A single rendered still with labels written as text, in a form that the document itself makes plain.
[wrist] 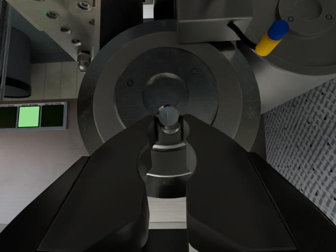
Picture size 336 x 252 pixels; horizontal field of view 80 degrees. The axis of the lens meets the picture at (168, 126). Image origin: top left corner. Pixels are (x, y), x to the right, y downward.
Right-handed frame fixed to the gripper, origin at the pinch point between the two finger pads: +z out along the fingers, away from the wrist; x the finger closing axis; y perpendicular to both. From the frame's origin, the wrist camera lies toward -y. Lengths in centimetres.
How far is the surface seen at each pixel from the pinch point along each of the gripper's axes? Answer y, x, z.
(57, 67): 54, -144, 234
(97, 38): -3.5, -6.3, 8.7
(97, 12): -5.4, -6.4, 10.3
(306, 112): 7.3, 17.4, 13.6
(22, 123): 18, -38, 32
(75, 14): -4.9, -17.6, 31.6
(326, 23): -3.8, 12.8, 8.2
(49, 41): 23, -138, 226
